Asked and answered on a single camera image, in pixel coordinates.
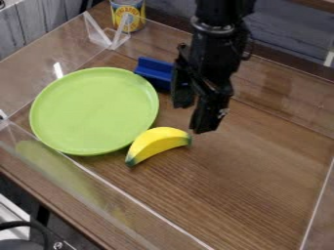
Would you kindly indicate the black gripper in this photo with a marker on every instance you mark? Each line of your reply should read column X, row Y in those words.
column 204, row 69

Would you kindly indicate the yellow toy banana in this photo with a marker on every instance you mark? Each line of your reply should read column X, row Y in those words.
column 156, row 141

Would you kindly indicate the green round plate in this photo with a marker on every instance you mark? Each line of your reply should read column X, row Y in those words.
column 94, row 111

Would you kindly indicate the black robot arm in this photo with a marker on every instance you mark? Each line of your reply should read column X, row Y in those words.
column 221, row 12

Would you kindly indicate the blue plastic block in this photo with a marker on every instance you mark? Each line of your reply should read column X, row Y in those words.
column 157, row 71

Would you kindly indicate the yellow labelled tin can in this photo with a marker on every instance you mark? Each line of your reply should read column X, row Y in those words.
column 130, row 11

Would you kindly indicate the clear acrylic enclosure wall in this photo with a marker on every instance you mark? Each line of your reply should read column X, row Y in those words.
column 237, row 191

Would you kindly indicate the clear acrylic corner bracket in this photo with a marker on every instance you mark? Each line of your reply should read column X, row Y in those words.
column 107, row 37

